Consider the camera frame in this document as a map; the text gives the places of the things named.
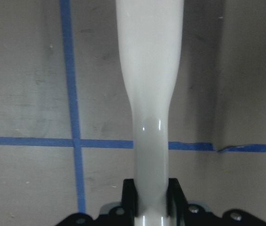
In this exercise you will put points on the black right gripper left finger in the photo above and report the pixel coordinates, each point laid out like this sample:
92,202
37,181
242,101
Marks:
130,197

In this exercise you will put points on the beige hand brush black bristles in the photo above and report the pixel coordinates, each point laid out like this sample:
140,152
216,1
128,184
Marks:
149,42

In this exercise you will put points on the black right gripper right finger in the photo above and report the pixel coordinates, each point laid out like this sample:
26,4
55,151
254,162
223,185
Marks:
177,204

